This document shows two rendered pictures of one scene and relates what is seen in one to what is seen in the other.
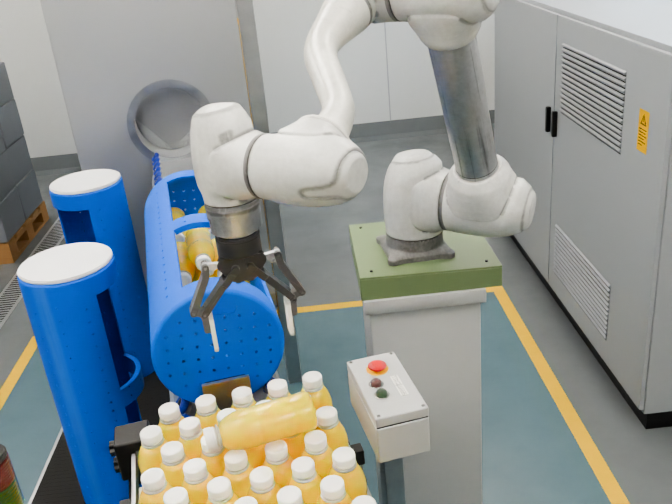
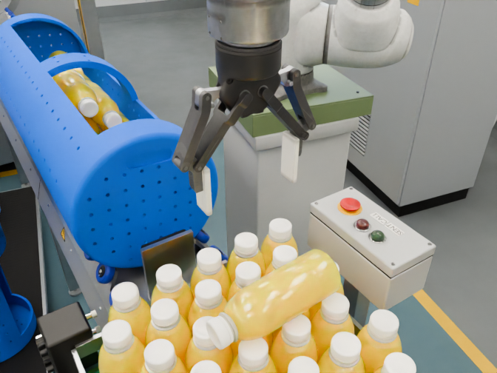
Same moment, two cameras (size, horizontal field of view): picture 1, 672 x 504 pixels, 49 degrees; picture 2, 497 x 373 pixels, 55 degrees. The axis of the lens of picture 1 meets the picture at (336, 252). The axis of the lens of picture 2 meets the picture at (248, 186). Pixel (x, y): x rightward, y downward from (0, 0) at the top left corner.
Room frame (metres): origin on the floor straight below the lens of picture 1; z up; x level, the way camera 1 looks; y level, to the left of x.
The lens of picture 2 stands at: (0.64, 0.35, 1.62)
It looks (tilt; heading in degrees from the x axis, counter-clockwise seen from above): 35 degrees down; 339
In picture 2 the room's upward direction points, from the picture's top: straight up
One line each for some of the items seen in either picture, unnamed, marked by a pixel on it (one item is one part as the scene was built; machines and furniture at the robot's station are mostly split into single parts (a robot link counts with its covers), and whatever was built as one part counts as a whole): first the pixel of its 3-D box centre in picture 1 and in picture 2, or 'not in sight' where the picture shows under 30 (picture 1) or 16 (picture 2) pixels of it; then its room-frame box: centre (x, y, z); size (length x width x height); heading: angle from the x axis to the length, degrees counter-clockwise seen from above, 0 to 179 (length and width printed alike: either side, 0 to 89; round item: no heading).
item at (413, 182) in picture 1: (416, 192); (293, 27); (1.83, -0.23, 1.23); 0.18 x 0.16 x 0.22; 58
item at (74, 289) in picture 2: not in sight; (60, 238); (2.31, 0.54, 0.31); 0.06 x 0.06 x 0.63; 12
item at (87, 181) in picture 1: (85, 181); not in sight; (2.84, 0.97, 1.03); 0.28 x 0.28 x 0.01
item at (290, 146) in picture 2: (288, 315); (289, 157); (1.15, 0.09, 1.27); 0.03 x 0.01 x 0.07; 12
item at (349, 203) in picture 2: (377, 366); (350, 205); (1.21, -0.06, 1.11); 0.04 x 0.04 x 0.01
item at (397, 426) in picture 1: (386, 403); (365, 244); (1.16, -0.07, 1.05); 0.20 x 0.10 x 0.10; 12
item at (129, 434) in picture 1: (138, 452); (72, 342); (1.22, 0.44, 0.95); 0.10 x 0.07 x 0.10; 102
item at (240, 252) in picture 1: (240, 255); (248, 75); (1.14, 0.16, 1.40); 0.08 x 0.07 x 0.09; 102
